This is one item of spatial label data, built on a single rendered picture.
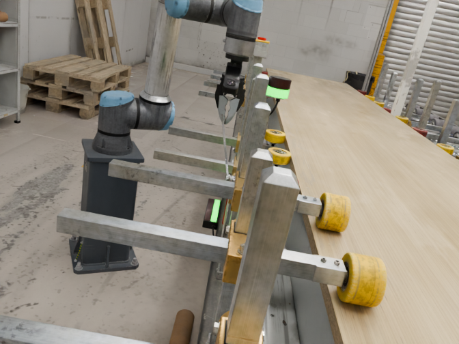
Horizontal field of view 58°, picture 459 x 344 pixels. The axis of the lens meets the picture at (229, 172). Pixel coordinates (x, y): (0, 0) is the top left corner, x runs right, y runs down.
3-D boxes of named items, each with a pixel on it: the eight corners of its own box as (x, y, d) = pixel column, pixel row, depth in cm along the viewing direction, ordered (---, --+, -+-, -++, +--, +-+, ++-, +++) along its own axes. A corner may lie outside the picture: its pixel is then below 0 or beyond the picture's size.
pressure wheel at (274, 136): (270, 163, 161) (277, 134, 157) (255, 155, 166) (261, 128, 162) (283, 160, 166) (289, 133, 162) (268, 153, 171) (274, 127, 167)
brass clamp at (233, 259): (218, 281, 63) (223, 253, 61) (223, 237, 76) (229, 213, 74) (257, 289, 63) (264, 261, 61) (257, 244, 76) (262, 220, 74)
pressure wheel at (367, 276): (355, 251, 64) (339, 251, 72) (349, 304, 63) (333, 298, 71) (393, 259, 64) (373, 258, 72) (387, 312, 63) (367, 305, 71)
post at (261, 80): (223, 233, 125) (256, 74, 108) (224, 227, 128) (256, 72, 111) (235, 235, 125) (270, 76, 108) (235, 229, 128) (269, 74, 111)
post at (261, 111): (215, 292, 103) (255, 103, 86) (216, 283, 106) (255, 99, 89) (229, 295, 103) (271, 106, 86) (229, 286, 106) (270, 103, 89)
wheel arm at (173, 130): (167, 136, 163) (169, 125, 162) (169, 134, 166) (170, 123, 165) (275, 157, 164) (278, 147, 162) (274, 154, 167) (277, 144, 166)
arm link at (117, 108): (95, 123, 199) (97, 87, 192) (130, 125, 206) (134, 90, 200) (100, 133, 186) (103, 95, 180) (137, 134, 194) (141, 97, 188)
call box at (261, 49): (250, 57, 178) (253, 38, 176) (250, 56, 185) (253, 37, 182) (266, 60, 179) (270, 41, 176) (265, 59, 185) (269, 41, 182)
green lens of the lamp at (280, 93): (266, 95, 109) (268, 87, 108) (265, 91, 114) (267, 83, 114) (288, 99, 109) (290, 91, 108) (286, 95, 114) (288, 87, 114)
